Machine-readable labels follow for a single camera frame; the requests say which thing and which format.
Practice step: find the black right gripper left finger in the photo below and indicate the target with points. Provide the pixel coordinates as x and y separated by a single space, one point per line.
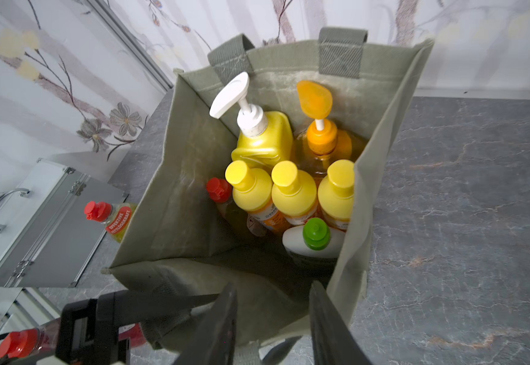
214 341

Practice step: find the large orange pump soap bottle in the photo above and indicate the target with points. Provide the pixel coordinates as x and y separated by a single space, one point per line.
321 142

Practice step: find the green bottle red cap front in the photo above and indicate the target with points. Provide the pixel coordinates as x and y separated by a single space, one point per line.
220 191

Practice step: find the white bottle green cap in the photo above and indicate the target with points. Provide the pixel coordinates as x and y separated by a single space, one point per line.
314 246

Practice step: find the red soap bottle red cap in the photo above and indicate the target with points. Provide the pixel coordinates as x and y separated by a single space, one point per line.
45 337

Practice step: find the green bottle red cap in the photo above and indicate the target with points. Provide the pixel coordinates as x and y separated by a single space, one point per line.
220 191
115 218

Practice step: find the large yellow pump soap bottle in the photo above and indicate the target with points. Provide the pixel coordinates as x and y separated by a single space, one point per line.
265 137

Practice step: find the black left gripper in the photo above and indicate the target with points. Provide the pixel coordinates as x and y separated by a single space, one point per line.
89 330

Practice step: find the green bottle red cap rear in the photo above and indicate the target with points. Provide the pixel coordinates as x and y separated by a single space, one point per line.
115 218

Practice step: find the orange bottle yellow cap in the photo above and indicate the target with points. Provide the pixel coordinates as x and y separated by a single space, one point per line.
252 192
336 194
294 193

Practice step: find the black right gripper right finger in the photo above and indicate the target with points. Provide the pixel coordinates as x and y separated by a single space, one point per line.
332 342

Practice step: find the green fabric shopping bag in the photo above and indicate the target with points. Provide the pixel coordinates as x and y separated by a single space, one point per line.
178 243

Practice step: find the grey metal box with handle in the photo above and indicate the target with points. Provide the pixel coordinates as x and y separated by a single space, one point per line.
45 237

